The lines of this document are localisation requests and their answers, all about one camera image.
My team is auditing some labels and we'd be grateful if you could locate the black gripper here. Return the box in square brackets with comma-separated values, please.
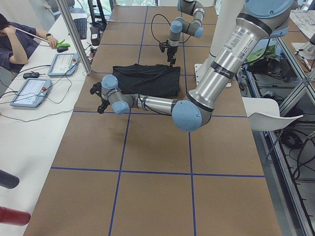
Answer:
[167, 45, 178, 66]
[97, 92, 110, 114]

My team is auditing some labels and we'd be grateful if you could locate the black graphic t-shirt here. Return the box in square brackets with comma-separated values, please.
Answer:
[113, 64, 181, 98]

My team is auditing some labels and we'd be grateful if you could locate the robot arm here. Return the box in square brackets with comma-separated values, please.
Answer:
[166, 0, 205, 66]
[98, 0, 293, 132]

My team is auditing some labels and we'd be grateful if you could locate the upper teach pendant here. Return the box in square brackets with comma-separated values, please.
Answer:
[47, 53, 79, 77]

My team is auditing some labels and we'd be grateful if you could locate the teach pendant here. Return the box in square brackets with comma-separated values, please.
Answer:
[47, 53, 79, 77]
[10, 78, 52, 108]

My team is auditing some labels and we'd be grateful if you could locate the lower teach pendant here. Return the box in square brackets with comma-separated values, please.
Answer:
[10, 78, 52, 108]

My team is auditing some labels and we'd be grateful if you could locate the black computer mouse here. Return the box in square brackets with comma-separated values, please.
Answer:
[57, 46, 68, 53]

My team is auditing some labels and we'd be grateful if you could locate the black monitor stand device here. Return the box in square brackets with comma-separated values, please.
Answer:
[88, 0, 107, 31]

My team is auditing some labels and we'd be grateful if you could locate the black keyboard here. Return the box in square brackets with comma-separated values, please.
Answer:
[73, 18, 87, 39]

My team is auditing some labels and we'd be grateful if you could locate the white plastic chair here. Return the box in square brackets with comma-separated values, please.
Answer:
[242, 97, 303, 131]

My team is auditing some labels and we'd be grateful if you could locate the seated person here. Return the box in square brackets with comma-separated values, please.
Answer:
[0, 15, 59, 73]

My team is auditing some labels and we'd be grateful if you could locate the black bottle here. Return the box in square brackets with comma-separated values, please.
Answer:
[0, 170, 20, 189]

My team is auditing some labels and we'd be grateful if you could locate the red bottle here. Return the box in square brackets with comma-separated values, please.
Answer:
[0, 206, 31, 226]

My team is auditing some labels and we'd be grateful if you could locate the right black braided cable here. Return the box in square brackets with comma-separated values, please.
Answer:
[151, 14, 173, 46]

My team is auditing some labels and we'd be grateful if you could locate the white pedestal column base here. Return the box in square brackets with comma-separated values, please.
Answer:
[194, 0, 244, 84]

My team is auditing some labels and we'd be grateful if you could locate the green handled tool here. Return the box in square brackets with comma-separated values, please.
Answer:
[57, 40, 70, 48]

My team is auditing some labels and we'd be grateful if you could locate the aluminium frame post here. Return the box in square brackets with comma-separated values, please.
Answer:
[56, 0, 92, 76]

